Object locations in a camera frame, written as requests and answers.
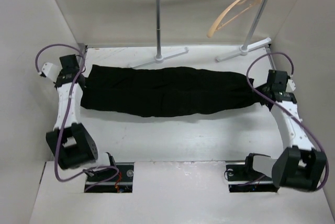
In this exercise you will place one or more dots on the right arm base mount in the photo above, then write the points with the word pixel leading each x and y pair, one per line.
pixel 241 181

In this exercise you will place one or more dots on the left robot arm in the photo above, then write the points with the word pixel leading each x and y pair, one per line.
pixel 77 148

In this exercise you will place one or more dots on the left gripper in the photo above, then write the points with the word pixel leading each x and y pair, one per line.
pixel 59 74

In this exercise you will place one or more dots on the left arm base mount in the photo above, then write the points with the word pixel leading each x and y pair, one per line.
pixel 107 181

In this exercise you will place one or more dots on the black trousers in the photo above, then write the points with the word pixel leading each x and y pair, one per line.
pixel 167 92

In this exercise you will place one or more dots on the white clothes rack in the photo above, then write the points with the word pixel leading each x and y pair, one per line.
pixel 211 12

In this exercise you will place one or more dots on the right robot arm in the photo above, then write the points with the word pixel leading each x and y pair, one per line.
pixel 300 166

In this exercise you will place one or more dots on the beige plastic hanger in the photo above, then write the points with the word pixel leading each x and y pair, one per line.
pixel 231 13

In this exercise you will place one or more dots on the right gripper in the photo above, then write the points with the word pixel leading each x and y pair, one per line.
pixel 259 88

